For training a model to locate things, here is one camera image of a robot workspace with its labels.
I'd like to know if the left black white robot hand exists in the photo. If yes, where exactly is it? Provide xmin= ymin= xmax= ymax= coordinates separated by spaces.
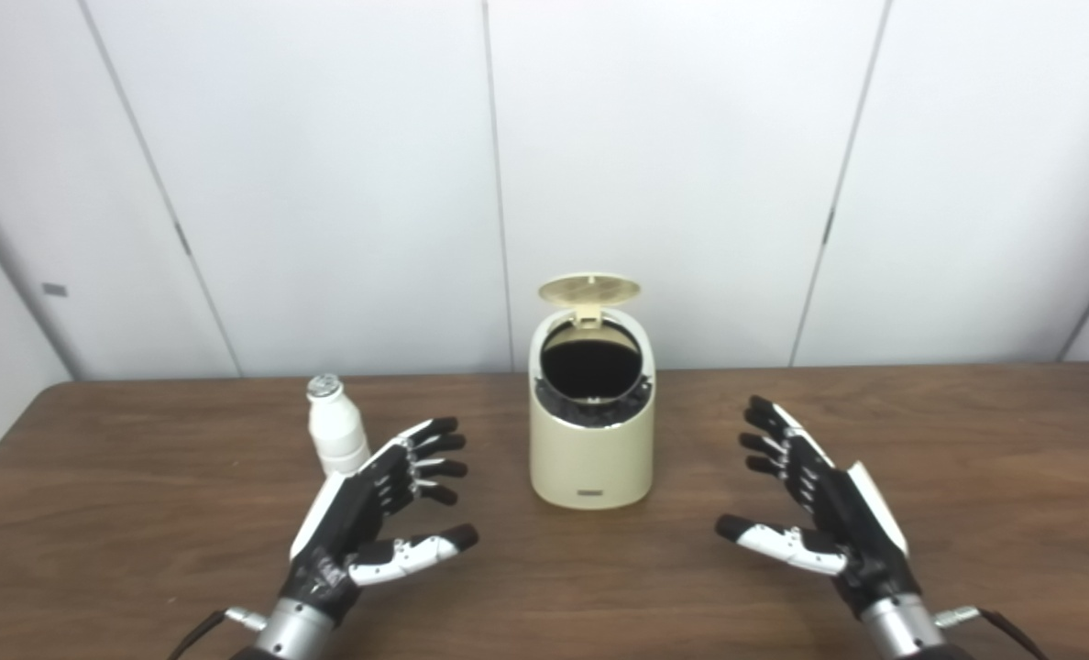
xmin=279 ymin=417 xmax=479 ymax=626

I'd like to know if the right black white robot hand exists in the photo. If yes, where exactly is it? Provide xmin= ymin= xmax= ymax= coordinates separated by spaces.
xmin=715 ymin=395 xmax=921 ymax=617

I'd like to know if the small white plastic bottle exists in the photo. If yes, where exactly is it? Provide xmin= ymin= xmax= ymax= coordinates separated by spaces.
xmin=306 ymin=374 xmax=371 ymax=476

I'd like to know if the cream-colored lidded bin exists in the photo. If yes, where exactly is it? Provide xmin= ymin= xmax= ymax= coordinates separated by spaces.
xmin=528 ymin=272 xmax=656 ymax=511

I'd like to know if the black plastic bin liner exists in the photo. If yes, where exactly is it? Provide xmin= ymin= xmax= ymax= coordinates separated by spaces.
xmin=533 ymin=374 xmax=653 ymax=430

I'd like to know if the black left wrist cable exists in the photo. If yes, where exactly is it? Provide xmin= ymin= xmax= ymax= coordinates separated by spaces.
xmin=169 ymin=607 xmax=269 ymax=660

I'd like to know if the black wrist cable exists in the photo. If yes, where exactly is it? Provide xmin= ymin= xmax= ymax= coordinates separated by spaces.
xmin=169 ymin=607 xmax=269 ymax=660
xmin=934 ymin=605 xmax=1050 ymax=660

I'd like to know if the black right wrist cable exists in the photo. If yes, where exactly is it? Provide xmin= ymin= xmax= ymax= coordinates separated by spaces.
xmin=934 ymin=605 xmax=1050 ymax=660

